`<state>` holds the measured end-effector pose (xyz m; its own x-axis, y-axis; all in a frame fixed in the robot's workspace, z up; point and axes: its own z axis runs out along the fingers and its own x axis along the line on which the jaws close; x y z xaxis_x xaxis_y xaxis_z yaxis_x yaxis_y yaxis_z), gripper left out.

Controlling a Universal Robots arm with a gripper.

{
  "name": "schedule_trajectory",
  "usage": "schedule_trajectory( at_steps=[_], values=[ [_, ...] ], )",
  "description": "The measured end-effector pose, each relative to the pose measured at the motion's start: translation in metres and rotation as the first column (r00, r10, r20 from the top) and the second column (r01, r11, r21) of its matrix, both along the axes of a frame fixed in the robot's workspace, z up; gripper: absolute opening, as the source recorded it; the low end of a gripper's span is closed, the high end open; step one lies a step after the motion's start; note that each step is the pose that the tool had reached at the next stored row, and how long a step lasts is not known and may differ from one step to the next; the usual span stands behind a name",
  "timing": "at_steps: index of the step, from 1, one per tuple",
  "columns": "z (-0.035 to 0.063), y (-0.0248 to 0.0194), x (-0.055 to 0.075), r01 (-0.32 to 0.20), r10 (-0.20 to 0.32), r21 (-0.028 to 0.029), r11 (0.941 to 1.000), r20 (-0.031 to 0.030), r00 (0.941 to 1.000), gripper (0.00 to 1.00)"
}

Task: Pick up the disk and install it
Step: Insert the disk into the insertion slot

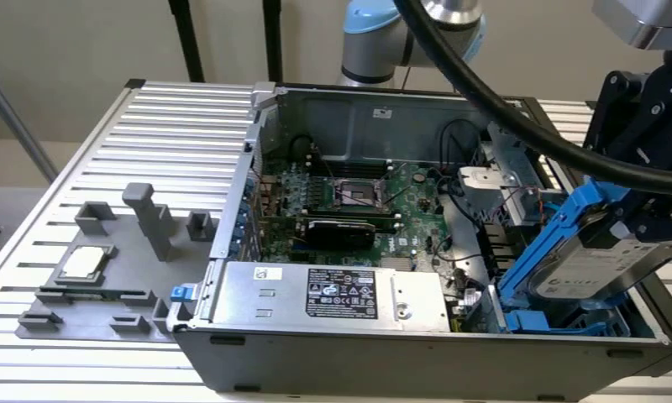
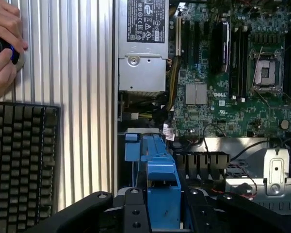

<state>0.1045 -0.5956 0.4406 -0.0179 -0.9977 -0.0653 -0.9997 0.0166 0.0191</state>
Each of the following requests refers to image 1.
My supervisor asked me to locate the hard disk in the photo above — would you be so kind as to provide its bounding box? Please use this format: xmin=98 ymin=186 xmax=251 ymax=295
xmin=495 ymin=175 xmax=672 ymax=332

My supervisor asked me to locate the silver metal drive cage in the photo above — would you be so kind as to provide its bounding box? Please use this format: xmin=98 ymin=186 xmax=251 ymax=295
xmin=458 ymin=121 xmax=565 ymax=226

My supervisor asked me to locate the blue bay connector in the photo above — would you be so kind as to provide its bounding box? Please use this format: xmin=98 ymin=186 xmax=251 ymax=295
xmin=507 ymin=310 xmax=550 ymax=335

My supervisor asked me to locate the green motherboard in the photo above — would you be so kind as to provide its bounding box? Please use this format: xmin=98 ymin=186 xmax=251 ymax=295
xmin=255 ymin=161 xmax=483 ymax=274

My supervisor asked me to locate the black RAM slot bank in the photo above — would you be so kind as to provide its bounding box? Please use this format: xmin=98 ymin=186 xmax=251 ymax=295
xmin=299 ymin=205 xmax=399 ymax=220
xmin=313 ymin=157 xmax=389 ymax=177

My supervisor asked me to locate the CPU socket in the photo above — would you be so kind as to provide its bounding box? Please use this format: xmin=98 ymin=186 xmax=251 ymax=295
xmin=325 ymin=175 xmax=397 ymax=215

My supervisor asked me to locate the black graphics card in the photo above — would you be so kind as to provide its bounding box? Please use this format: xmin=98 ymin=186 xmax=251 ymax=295
xmin=294 ymin=217 xmax=397 ymax=253

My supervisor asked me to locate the black stand leg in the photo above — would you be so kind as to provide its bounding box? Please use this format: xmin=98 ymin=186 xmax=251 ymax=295
xmin=263 ymin=0 xmax=284 ymax=83
xmin=167 ymin=0 xmax=207 ymax=83

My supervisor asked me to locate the black open PC case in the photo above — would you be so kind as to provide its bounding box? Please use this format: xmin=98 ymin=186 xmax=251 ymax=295
xmin=164 ymin=81 xmax=672 ymax=394

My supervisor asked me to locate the silver power supply unit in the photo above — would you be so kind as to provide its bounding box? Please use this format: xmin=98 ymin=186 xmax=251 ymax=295
xmin=210 ymin=260 xmax=455 ymax=332

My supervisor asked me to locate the grey parts rack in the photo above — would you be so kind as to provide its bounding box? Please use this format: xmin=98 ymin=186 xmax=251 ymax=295
xmin=15 ymin=182 xmax=220 ymax=343

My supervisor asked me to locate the green RAM stick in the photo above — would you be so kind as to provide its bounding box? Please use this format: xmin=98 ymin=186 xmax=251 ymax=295
xmin=39 ymin=285 xmax=147 ymax=301

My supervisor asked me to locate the silver CPU chip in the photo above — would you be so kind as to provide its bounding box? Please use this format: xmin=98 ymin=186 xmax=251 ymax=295
xmin=59 ymin=245 xmax=119 ymax=280

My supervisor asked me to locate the grey metal pole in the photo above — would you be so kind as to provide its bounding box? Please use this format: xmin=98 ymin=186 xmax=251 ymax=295
xmin=0 ymin=54 xmax=58 ymax=184

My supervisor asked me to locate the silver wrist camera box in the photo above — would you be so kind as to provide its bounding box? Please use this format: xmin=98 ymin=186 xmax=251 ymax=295
xmin=591 ymin=0 xmax=672 ymax=51

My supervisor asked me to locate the thick black camera cable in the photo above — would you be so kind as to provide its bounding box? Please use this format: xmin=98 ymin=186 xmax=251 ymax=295
xmin=395 ymin=0 xmax=672 ymax=196

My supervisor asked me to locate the black looped wire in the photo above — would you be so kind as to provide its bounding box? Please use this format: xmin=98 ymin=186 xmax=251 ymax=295
xmin=288 ymin=134 xmax=315 ymax=159
xmin=439 ymin=118 xmax=483 ymax=169

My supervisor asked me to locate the black air duct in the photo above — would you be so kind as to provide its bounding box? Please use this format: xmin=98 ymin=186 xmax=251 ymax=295
xmin=479 ymin=222 xmax=531 ymax=282

